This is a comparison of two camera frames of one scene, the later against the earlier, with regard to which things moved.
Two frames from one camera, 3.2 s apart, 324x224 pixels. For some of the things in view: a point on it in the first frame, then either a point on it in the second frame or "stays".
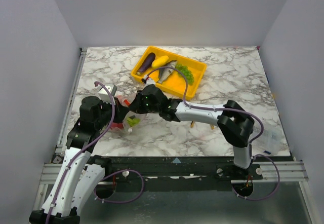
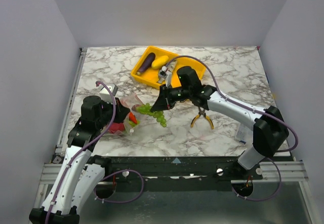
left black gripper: [120, 111] stays
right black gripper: [136, 103] to [164, 97]
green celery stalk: [132, 122] stays
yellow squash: [159, 61] stays
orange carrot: [127, 102] to [132, 117]
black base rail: [177, 172] stays
